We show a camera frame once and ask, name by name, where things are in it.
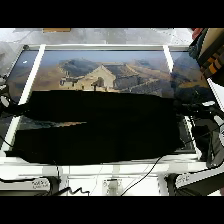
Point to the silver frame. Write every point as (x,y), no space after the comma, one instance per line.
(112,187)

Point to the heap of clothes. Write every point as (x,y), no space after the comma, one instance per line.
(208,56)

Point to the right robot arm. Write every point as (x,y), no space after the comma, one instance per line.
(196,181)

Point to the black pants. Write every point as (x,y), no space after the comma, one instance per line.
(100,133)

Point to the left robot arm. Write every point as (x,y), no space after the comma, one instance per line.
(20,186)

